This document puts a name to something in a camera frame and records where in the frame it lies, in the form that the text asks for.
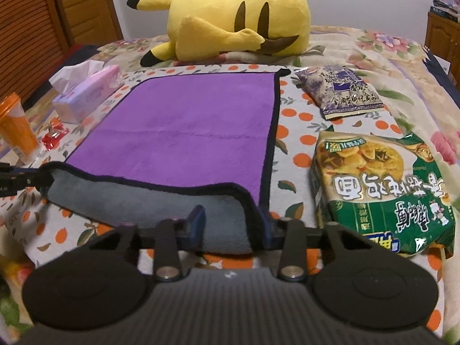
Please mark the purple snack packet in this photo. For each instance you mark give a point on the purple snack packet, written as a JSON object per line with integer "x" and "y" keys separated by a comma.
{"x": 338, "y": 91}

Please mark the pink tissue box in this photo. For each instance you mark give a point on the pink tissue box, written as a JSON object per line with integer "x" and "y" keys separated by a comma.
{"x": 82, "y": 88}

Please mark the wooden sideboard cabinet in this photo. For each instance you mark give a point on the wooden sideboard cabinet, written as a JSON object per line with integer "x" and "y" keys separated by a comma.
{"x": 442, "y": 38}

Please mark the green instant noodle pack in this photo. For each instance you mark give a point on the green instant noodle pack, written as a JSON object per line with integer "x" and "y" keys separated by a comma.
{"x": 388, "y": 190}

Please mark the stack of papers and books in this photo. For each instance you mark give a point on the stack of papers and books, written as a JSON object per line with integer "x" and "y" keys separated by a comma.
{"x": 448, "y": 9}

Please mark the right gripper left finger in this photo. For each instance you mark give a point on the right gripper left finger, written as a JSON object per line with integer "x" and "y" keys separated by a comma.
{"x": 168, "y": 238}

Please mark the orange plastic bottle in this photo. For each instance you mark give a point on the orange plastic bottle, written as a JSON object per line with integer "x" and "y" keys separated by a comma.
{"x": 16, "y": 130}

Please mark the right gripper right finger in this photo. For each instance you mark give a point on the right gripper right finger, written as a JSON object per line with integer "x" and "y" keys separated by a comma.
{"x": 293, "y": 239}

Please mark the red candy wrapper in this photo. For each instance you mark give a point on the red candy wrapper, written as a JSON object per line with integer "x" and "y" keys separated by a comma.
{"x": 55, "y": 132}

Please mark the floral bed sheet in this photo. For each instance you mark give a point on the floral bed sheet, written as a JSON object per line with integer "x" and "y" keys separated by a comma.
{"x": 411, "y": 84}

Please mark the wooden louvered wardrobe door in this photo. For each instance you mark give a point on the wooden louvered wardrobe door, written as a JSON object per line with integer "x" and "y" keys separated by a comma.
{"x": 33, "y": 44}

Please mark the yellow Pikachu plush toy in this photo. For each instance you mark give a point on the yellow Pikachu plush toy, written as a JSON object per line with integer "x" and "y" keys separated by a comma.
{"x": 202, "y": 29}

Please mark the purple and grey towel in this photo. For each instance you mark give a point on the purple and grey towel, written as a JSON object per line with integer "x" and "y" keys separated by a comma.
{"x": 175, "y": 143}

